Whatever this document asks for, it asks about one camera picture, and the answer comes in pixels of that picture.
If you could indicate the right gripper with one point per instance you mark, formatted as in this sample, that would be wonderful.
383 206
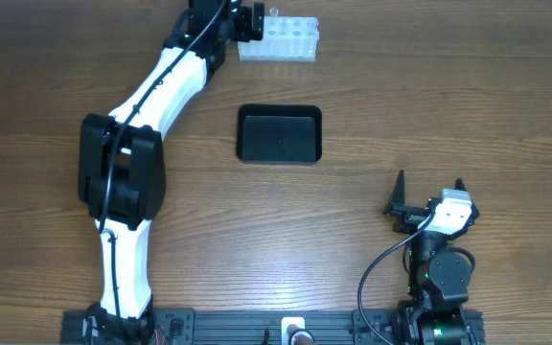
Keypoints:
407 216

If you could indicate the clear test tube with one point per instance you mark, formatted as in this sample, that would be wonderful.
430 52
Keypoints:
274 13

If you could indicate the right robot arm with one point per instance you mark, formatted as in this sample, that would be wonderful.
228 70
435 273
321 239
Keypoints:
441 278

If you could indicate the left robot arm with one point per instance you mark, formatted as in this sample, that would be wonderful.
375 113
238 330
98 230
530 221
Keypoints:
175 81

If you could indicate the black tray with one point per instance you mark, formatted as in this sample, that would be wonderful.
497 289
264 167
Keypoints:
279 136

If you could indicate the white test tube rack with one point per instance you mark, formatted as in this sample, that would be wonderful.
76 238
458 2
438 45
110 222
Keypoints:
281 45

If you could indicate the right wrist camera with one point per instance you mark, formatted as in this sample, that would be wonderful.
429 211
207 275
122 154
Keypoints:
452 211

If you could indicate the mounting rail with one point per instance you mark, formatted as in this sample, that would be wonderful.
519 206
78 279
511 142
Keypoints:
237 328

